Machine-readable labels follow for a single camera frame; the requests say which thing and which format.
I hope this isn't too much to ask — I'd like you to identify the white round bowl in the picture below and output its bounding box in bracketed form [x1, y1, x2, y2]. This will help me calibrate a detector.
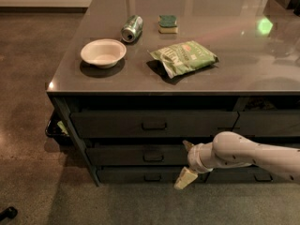
[81, 39, 127, 68]

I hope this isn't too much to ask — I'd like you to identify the green soda can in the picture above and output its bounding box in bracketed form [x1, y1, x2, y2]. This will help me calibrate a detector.
[121, 15, 143, 43]

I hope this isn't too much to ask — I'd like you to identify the green chip bag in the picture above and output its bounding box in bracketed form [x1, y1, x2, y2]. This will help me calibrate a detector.
[150, 40, 218, 79]

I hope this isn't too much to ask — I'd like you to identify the green yellow sponge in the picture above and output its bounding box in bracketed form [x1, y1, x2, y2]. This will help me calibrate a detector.
[158, 15, 178, 34]

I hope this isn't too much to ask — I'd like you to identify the black object on floor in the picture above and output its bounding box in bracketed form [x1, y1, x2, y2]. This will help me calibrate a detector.
[0, 206, 18, 221]

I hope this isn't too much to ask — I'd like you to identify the black bin beside counter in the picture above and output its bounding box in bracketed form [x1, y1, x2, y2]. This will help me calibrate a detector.
[45, 111, 72, 146]

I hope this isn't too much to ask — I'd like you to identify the dark drawer cabinet frame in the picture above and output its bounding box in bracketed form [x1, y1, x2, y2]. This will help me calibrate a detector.
[51, 92, 299, 184]

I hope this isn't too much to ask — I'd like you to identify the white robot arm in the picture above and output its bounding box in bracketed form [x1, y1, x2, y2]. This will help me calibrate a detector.
[174, 131, 300, 189]

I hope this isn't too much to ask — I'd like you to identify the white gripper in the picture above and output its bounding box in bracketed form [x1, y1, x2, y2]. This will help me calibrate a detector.
[174, 140, 212, 189]

